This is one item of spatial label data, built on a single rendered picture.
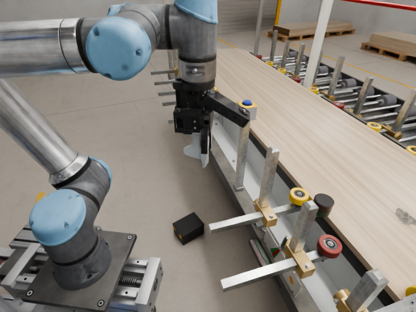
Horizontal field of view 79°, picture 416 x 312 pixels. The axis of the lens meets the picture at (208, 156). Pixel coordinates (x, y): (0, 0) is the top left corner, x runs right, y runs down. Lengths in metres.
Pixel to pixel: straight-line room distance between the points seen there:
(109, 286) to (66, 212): 0.24
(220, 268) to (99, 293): 1.27
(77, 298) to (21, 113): 0.46
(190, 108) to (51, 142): 0.35
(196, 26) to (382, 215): 1.04
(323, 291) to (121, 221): 1.60
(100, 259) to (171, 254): 1.29
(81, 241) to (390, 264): 0.97
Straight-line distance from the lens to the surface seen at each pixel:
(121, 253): 0.82
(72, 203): 0.67
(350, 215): 1.19
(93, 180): 0.75
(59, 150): 0.72
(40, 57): 0.43
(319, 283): 1.30
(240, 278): 0.95
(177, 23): 0.49
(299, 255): 1.03
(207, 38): 0.50
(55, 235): 0.66
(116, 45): 0.36
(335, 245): 1.06
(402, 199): 1.39
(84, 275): 0.78
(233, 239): 2.08
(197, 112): 0.55
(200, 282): 1.90
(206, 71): 0.51
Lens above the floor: 1.71
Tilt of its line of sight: 37 degrees down
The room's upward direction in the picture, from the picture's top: straight up
